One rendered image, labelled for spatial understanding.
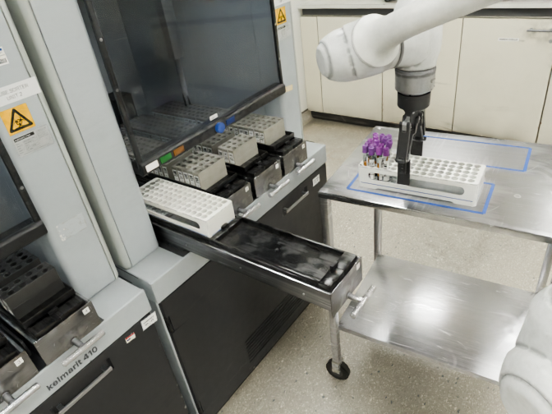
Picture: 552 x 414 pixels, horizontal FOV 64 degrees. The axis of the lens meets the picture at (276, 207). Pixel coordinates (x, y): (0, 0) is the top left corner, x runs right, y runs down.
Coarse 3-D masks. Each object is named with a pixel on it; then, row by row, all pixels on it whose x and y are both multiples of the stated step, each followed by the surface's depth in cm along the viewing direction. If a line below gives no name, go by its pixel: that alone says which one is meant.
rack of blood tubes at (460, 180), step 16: (416, 160) 116; (432, 160) 116; (448, 160) 114; (368, 176) 117; (416, 176) 110; (432, 176) 108; (448, 176) 108; (464, 176) 108; (480, 176) 106; (400, 192) 115; (416, 192) 112; (432, 192) 110; (448, 192) 112; (464, 192) 106; (480, 192) 109
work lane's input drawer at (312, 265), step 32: (160, 224) 119; (224, 224) 112; (256, 224) 112; (224, 256) 107; (256, 256) 101; (288, 256) 102; (320, 256) 100; (352, 256) 97; (288, 288) 97; (320, 288) 92; (352, 288) 99
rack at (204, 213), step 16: (144, 192) 122; (160, 192) 121; (176, 192) 120; (192, 192) 120; (160, 208) 117; (176, 208) 114; (192, 208) 114; (208, 208) 113; (224, 208) 111; (176, 224) 116; (192, 224) 117; (208, 224) 108
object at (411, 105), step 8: (400, 96) 103; (408, 96) 102; (416, 96) 101; (424, 96) 101; (400, 104) 104; (408, 104) 103; (416, 104) 102; (424, 104) 102; (408, 112) 103; (416, 112) 106
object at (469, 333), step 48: (432, 144) 135; (480, 144) 132; (528, 144) 128; (336, 192) 119; (384, 192) 116; (528, 192) 108; (384, 288) 162; (432, 288) 159; (480, 288) 156; (336, 336) 151; (384, 336) 144; (432, 336) 142; (480, 336) 140
